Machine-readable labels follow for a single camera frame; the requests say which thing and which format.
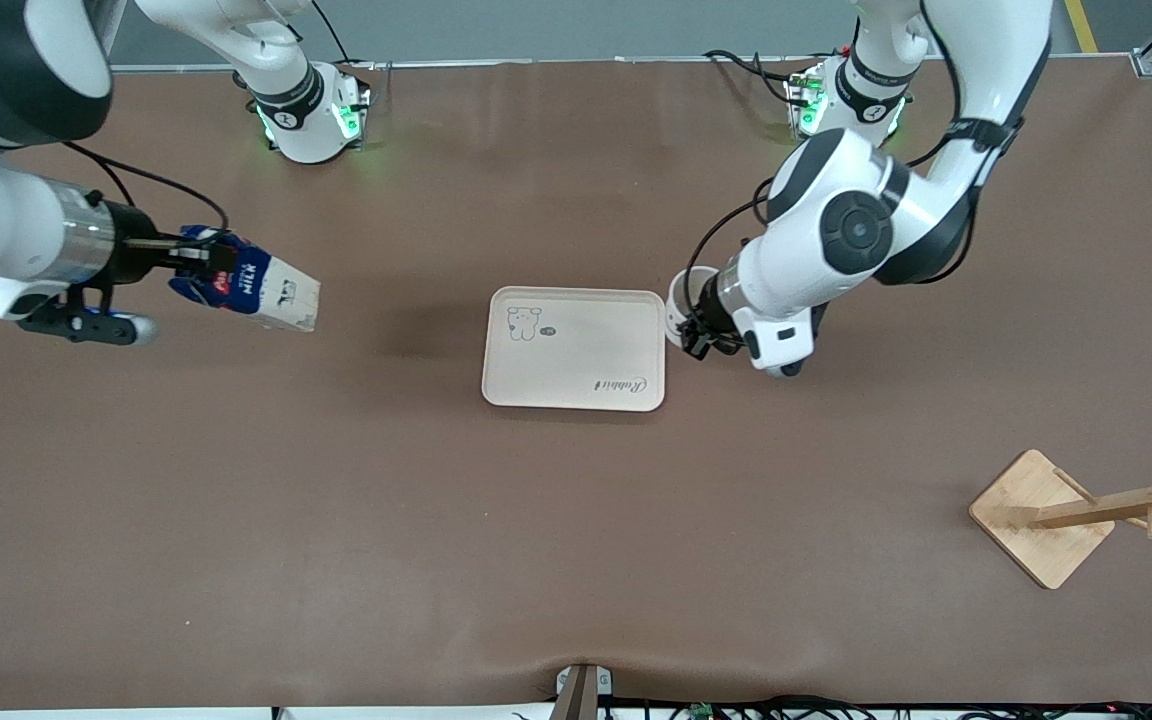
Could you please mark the grey metal table clamp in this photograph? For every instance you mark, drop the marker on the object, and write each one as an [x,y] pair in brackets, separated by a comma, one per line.
[581,690]

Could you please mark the wooden mug stand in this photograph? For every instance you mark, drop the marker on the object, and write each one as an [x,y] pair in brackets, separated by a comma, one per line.
[1036,520]

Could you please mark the cream rabbit print tray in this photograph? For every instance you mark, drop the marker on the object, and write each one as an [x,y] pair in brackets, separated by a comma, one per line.
[576,360]

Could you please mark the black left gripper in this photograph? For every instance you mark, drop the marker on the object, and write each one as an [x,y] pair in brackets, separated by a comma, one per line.
[709,303]

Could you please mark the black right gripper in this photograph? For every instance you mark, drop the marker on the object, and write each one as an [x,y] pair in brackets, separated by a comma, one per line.
[132,247]

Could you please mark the blue white milk carton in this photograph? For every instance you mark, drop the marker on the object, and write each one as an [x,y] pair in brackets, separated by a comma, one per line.
[276,290]

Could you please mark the brown table mat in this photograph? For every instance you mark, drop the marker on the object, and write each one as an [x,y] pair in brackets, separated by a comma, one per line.
[576,550]

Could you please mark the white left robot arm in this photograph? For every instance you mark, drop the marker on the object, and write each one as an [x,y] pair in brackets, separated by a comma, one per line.
[786,270]

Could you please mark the white smiley mug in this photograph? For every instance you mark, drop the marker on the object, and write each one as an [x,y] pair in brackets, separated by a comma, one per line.
[678,300]

